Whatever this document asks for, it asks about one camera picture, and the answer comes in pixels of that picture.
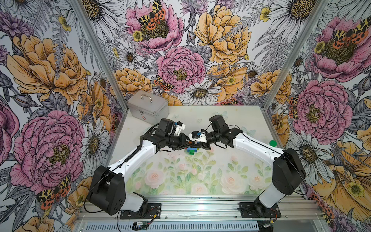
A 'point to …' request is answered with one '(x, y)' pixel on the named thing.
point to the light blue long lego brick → (189, 149)
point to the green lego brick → (192, 152)
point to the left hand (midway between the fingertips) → (192, 147)
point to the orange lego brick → (190, 142)
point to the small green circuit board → (140, 225)
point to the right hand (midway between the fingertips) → (193, 143)
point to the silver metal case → (148, 107)
